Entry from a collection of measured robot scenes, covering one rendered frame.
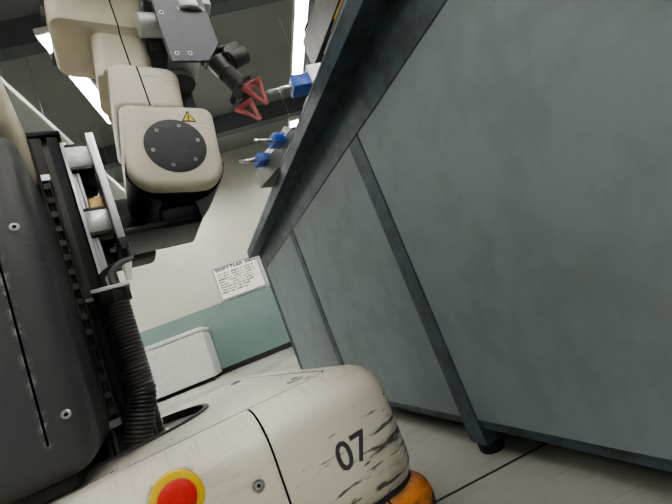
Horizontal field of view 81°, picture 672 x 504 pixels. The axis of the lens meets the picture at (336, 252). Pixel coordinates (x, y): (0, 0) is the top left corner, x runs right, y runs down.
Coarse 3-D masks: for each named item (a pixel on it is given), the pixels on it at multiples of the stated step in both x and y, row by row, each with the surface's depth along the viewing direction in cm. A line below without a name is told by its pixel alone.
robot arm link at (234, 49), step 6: (234, 42) 120; (216, 48) 115; (222, 48) 117; (228, 48) 118; (234, 48) 119; (240, 48) 119; (234, 54) 117; (240, 54) 118; (246, 54) 120; (234, 60) 118; (240, 60) 119; (246, 60) 121; (204, 66) 119; (240, 66) 120
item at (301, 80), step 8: (312, 64) 83; (304, 72) 85; (312, 72) 83; (296, 80) 82; (304, 80) 82; (312, 80) 82; (280, 88) 82; (288, 88) 83; (296, 88) 82; (304, 88) 83; (296, 96) 85
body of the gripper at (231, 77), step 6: (228, 72) 115; (234, 72) 115; (222, 78) 117; (228, 78) 115; (234, 78) 115; (240, 78) 113; (246, 78) 115; (228, 84) 116; (234, 84) 115; (240, 84) 113; (234, 90) 115; (234, 96) 118; (234, 102) 121
